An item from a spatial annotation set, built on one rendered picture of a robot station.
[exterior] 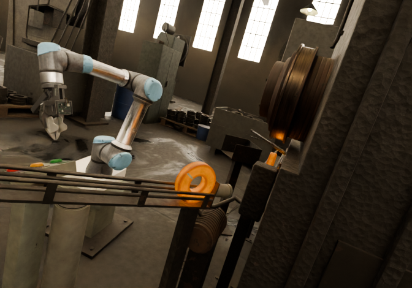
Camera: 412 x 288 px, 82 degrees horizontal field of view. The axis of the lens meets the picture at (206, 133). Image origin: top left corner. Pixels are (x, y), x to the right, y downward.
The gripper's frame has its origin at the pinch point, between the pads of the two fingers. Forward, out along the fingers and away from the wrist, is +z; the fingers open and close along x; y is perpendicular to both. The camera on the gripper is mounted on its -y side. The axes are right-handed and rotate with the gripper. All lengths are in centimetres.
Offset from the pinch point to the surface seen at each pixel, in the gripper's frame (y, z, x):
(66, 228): 13.1, 31.8, -8.2
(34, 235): -6.4, 37.8, -7.1
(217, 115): -26, -4, 292
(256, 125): 33, 13, 295
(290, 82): 88, -17, 37
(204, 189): 57, 22, 14
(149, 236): -3, 73, 62
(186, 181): 54, 17, 7
